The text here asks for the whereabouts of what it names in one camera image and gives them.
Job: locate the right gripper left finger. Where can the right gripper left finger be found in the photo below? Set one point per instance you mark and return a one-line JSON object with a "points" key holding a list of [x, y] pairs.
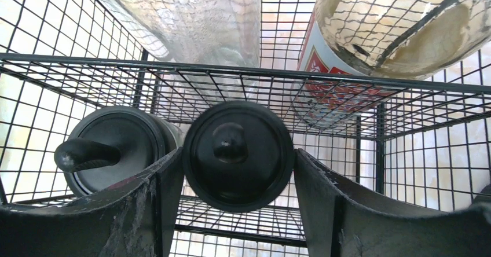
{"points": [[134, 217]]}

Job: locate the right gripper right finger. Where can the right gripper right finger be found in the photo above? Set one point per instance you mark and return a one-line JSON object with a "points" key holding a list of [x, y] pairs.
{"points": [[343, 218]]}

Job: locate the clear jar black lid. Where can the clear jar black lid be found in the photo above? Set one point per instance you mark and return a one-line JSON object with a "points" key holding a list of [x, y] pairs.
{"points": [[238, 156], [112, 144]]}

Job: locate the black wire basket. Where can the black wire basket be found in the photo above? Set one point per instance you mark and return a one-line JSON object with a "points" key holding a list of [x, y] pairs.
{"points": [[422, 147]]}

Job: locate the brown sauce bottle black cap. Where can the brown sauce bottle black cap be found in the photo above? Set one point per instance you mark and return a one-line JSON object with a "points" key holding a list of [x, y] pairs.
{"points": [[398, 39]]}

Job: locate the clear bottle gold pump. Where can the clear bottle gold pump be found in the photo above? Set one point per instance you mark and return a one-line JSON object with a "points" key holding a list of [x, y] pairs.
{"points": [[205, 32]]}

